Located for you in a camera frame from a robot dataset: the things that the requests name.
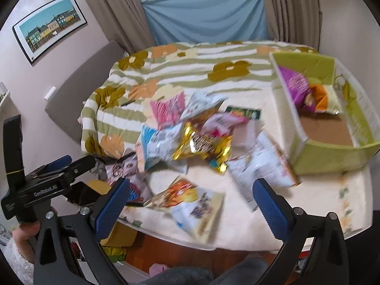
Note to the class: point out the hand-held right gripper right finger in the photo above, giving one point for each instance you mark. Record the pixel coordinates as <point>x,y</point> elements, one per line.
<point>271,210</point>

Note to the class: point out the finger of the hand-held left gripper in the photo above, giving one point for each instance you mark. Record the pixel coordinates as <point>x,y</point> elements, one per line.
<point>56,163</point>
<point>81,166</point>

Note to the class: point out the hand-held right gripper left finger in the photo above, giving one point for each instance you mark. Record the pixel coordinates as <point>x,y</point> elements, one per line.
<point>111,210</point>

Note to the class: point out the light blue snack packet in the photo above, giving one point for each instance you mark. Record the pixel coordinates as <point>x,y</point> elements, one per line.
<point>157,145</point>

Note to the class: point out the clear plastic packet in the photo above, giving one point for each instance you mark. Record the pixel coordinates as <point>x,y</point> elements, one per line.
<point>248,133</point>

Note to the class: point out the green cardboard box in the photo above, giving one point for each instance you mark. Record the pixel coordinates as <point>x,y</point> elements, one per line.
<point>332,154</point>

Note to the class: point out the gold snack packet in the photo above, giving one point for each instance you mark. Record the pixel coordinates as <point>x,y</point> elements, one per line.
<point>202,147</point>

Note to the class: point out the pink and white snack packet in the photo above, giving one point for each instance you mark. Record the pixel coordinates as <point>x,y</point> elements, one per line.
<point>222,123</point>

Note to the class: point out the pink striped snack packet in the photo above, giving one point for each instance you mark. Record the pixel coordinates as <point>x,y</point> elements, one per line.
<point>166,109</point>

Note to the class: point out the white and grey snack packet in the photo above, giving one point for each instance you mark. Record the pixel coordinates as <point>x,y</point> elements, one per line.
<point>202,104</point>

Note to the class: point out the person's left forearm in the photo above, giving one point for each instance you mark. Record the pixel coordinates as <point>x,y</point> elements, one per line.
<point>17,261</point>

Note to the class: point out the person's left hand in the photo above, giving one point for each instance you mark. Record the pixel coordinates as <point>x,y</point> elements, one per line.
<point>26,237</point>

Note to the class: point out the red snack packet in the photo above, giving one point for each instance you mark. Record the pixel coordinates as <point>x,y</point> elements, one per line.
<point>139,194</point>

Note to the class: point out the white and brown snack packet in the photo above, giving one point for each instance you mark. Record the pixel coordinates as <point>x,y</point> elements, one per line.
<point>123,169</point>

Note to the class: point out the large white snack packet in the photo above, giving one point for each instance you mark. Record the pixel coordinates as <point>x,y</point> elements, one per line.
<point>261,166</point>

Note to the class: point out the orange yellow snack packet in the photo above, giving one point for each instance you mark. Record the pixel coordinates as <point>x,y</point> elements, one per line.
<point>175,194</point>

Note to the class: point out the white blue-print snack packet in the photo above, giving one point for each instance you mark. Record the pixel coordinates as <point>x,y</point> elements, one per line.
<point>202,213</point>

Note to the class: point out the pink slipper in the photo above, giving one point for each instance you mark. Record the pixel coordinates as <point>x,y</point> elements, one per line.
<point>156,268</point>

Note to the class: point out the grey upholstered headboard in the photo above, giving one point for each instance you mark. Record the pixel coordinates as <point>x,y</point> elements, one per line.
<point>86,80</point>

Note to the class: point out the person's grey trouser legs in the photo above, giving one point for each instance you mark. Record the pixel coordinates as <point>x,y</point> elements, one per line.
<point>207,273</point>

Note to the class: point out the dark green snack packet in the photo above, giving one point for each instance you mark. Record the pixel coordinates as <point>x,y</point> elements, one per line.
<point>243,112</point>

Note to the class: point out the orange and white snack packet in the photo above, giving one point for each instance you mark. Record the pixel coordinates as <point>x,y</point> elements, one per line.
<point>325,99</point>

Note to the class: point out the purple snack packet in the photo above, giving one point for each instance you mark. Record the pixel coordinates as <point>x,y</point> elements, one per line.
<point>294,87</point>

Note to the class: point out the green striped floral blanket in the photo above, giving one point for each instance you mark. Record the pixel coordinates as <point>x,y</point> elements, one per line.
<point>184,65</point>

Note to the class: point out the beige curtain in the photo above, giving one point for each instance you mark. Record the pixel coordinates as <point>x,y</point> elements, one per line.
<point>292,9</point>
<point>118,9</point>

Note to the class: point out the blue cloth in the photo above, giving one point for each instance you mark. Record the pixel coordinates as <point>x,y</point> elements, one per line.
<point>207,17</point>

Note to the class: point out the white wall switch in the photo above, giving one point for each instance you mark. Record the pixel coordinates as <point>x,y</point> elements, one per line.
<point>50,92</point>

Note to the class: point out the framed wall picture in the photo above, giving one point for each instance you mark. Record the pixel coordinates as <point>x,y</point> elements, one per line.
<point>49,26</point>

